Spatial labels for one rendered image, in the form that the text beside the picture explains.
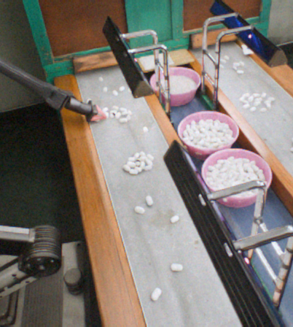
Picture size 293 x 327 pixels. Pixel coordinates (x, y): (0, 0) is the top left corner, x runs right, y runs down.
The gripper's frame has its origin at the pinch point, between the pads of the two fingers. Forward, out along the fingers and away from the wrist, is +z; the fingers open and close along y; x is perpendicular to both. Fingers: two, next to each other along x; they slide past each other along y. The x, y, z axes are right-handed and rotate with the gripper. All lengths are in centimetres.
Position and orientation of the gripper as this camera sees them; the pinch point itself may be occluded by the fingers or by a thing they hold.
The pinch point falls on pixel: (105, 117)
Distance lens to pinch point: 184.7
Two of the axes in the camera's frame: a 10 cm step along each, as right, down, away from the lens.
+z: 7.7, 2.8, 5.8
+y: -3.1, -6.2, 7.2
